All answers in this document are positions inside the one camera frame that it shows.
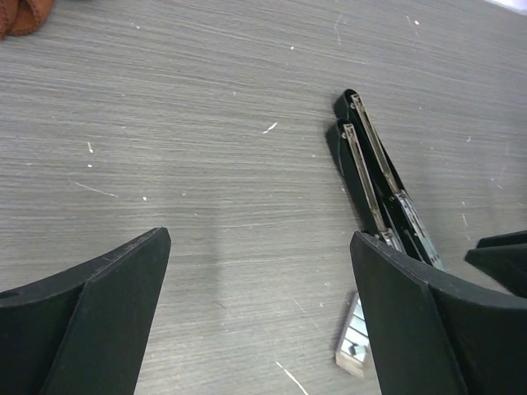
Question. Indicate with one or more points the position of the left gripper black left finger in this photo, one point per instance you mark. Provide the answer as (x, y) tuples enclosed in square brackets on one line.
[(84, 330)]

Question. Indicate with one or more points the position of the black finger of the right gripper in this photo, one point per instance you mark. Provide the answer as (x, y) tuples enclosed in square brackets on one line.
[(503, 258)]

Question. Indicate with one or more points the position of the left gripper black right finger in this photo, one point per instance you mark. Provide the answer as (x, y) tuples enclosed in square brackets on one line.
[(434, 333)]

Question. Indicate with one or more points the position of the black stapler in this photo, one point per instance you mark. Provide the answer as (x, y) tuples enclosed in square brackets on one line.
[(344, 146), (387, 183)]

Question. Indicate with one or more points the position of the orange-brown cloth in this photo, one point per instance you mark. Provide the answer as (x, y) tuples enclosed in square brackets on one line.
[(23, 17)]

